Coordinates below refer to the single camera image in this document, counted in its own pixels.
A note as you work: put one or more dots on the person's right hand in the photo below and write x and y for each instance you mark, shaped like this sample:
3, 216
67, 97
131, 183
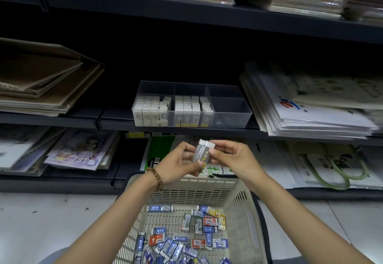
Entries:
239, 162

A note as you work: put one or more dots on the person's left hand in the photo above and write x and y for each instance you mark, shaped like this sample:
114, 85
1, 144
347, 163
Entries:
173, 165

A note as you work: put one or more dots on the yellow eraser bundle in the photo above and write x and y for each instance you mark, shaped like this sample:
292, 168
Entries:
202, 153

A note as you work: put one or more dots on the beige plastic shopping basket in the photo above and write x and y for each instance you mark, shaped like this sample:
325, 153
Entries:
233, 207

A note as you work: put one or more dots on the clear plastic divided tray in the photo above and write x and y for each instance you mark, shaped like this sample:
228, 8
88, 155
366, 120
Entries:
230, 111

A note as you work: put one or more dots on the row of sorted yellow erasers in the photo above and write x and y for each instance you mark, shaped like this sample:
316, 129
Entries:
191, 111

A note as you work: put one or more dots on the pile of mixed packaged erasers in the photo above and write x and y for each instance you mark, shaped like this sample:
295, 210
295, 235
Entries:
185, 237

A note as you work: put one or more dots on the person's left forearm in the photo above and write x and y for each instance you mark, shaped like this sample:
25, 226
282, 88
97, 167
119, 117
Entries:
110, 228

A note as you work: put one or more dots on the person's right forearm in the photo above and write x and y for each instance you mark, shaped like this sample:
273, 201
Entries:
305, 228

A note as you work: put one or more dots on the green and white paper pack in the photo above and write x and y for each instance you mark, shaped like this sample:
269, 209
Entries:
158, 148

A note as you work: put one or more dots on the white poster paper stack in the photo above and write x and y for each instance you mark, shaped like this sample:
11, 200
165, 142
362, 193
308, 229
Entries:
314, 117

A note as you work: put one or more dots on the purple cartoon cover book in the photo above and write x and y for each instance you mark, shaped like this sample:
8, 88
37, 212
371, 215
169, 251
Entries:
80, 150

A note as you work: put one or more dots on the spiral sketch pad stack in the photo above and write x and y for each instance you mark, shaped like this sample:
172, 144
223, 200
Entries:
21, 147

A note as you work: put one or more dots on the brown sketchbook stack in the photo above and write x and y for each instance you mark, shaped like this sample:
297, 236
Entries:
45, 78

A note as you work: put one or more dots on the dark metal shelf unit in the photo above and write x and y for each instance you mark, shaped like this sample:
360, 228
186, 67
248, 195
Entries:
179, 9

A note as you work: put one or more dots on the plastic wrapped paper stack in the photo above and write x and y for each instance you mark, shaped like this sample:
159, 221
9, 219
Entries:
365, 6

